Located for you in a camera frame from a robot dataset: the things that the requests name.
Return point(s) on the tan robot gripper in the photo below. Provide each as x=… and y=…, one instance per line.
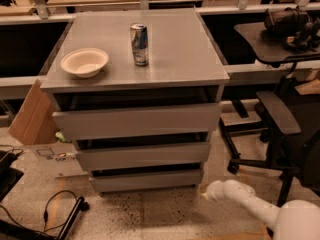
x=222, y=190

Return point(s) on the grey bottom drawer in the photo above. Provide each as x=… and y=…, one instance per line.
x=188, y=174

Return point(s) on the grey drawer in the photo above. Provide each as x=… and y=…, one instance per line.
x=188, y=174
x=145, y=121
x=143, y=156

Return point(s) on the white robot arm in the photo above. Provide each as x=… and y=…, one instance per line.
x=295, y=220

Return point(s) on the grey top drawer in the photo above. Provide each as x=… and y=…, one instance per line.
x=145, y=121

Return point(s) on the grey middle drawer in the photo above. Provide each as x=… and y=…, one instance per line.
x=143, y=156

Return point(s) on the grey drawer cabinet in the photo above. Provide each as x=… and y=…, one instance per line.
x=183, y=69

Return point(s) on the black office chair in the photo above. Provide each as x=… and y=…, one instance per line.
x=290, y=125

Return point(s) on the white printed cardboard box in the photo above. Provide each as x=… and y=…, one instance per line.
x=58, y=159

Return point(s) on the black side table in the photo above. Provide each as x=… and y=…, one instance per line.
x=270, y=49

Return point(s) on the silver blue drink can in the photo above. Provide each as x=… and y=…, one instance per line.
x=139, y=43

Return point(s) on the white paper bowl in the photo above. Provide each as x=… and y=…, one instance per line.
x=85, y=62

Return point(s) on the brown cardboard box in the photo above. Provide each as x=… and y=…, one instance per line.
x=33, y=124

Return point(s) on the black headset on table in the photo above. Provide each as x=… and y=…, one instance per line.
x=299, y=31

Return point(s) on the black equipment at left edge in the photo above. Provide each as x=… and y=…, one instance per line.
x=9, y=176

